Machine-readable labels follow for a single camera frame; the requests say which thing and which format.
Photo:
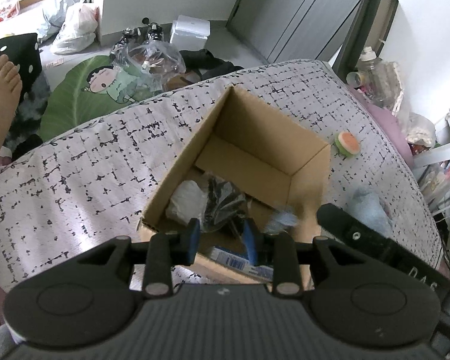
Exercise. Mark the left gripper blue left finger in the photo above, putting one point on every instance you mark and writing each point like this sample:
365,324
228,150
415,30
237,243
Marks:
191,239

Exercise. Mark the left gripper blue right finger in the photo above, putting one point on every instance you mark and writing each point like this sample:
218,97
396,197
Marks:
252,239

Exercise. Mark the denim fabric toy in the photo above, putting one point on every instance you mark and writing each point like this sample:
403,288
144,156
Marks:
281,221

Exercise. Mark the fluffy grey-blue plush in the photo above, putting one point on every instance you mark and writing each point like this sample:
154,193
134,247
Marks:
367,207

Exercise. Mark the plush burger toy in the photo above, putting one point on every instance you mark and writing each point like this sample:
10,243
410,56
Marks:
347,144

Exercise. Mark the cardboard box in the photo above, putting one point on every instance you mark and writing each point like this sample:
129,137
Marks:
274,161

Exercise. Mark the grey patterned bed cover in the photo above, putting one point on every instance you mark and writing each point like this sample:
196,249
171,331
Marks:
91,183

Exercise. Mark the pink pillow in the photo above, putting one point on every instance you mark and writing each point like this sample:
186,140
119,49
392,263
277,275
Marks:
389,124

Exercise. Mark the clear plastic bag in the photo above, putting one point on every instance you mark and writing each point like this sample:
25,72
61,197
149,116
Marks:
153,62

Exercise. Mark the green cartoon leaf mat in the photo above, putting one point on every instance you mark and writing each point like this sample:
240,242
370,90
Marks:
95,87

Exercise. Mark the paper cup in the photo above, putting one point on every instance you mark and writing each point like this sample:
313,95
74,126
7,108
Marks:
356,79

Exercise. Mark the clear plastic bottle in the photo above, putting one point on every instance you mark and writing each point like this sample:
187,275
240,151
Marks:
383,84

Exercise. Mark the white storage box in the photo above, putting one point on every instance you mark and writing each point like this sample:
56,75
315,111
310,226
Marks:
189,33

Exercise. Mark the black dotted cushion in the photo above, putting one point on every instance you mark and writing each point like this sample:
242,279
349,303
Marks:
23,51

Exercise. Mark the grey blue plastic bag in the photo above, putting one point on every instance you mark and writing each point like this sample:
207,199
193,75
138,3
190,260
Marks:
52,17

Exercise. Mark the red white plastic bag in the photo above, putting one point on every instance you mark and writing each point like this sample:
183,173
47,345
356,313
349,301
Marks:
9,9

